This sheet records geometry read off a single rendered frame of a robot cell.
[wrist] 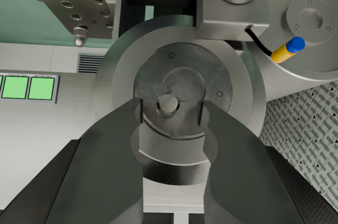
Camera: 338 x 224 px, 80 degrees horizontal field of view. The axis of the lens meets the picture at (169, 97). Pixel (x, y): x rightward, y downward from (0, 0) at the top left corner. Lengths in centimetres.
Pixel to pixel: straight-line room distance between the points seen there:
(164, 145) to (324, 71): 16
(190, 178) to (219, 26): 12
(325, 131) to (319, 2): 14
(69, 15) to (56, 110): 22
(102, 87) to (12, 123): 44
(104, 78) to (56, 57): 319
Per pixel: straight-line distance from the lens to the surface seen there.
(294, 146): 35
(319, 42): 23
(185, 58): 16
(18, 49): 366
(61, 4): 51
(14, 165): 59
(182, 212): 53
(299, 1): 24
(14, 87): 60
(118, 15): 21
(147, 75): 15
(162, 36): 18
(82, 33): 57
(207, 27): 16
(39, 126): 57
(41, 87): 57
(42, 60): 343
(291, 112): 35
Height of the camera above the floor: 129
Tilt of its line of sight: 11 degrees down
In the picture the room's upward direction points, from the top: 178 degrees counter-clockwise
